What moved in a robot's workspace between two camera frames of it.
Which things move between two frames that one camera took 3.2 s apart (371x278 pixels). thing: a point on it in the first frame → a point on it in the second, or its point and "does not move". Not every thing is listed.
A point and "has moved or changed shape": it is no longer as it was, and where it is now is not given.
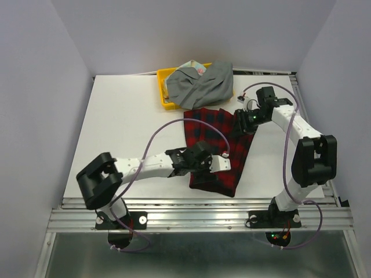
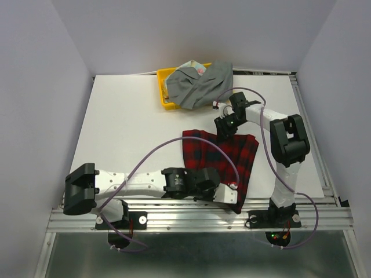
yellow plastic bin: [164, 103] does not move
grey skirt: [188, 88] does not move
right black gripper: [240, 123] → [222, 132]
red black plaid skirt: [237, 143] has moved or changed shape
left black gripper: [208, 163] → [210, 197]
